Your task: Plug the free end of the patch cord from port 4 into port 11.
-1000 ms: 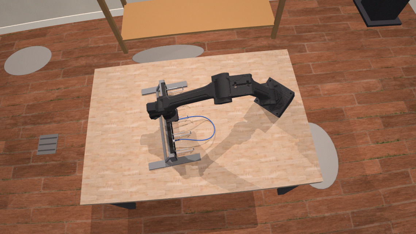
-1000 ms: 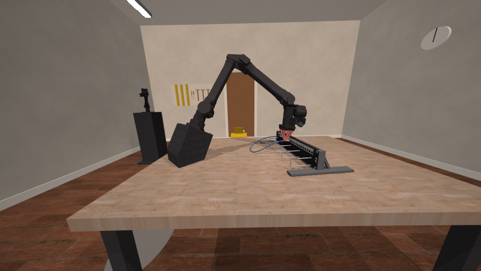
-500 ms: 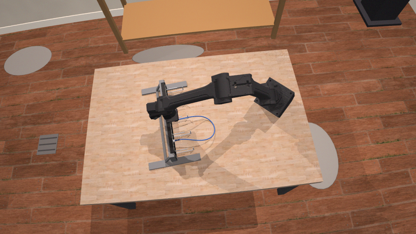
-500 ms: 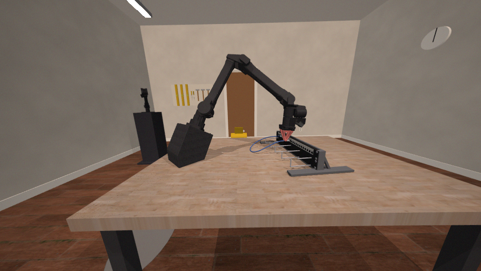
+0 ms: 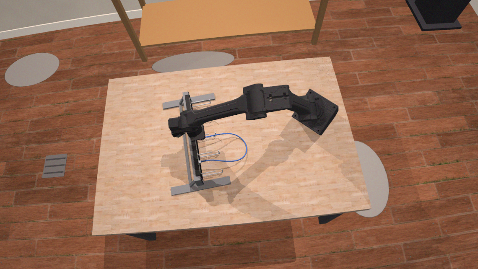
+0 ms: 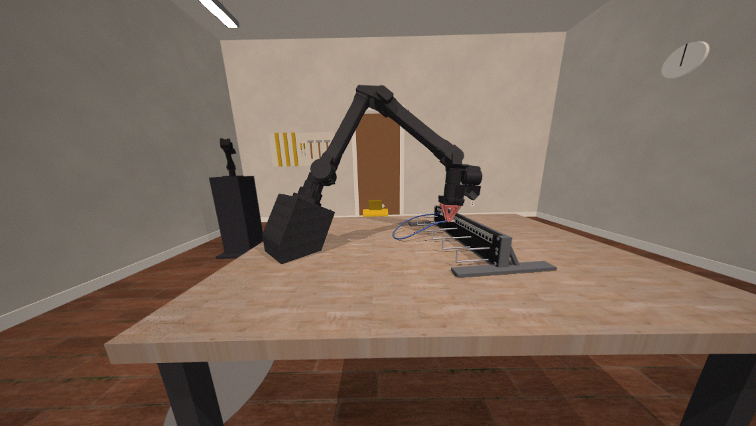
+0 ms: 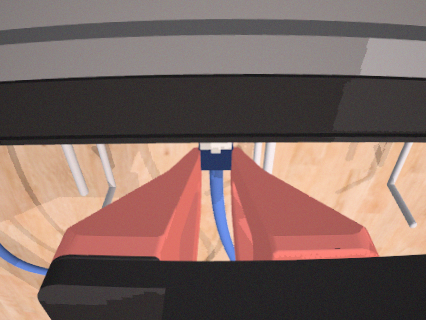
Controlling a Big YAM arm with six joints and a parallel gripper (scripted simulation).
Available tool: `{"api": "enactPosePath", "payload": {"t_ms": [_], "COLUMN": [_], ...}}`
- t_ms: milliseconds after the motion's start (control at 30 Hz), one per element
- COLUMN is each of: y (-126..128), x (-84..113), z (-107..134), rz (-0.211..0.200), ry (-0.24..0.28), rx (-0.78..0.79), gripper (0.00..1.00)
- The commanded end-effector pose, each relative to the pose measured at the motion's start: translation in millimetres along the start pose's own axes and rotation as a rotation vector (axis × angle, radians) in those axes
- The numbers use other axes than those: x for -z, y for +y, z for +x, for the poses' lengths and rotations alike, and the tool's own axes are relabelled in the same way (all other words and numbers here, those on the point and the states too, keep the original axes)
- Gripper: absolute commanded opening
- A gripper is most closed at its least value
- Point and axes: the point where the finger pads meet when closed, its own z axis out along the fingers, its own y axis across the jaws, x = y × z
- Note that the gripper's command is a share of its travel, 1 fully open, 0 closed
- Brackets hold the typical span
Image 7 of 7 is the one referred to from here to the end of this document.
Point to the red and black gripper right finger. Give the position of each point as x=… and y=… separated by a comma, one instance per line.
x=286, y=223

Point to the white network cable plug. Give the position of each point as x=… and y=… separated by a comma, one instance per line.
x=215, y=156

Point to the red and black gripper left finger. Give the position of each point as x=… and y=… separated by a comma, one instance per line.
x=148, y=221

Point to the blue patch cord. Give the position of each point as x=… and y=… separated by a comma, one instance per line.
x=218, y=206

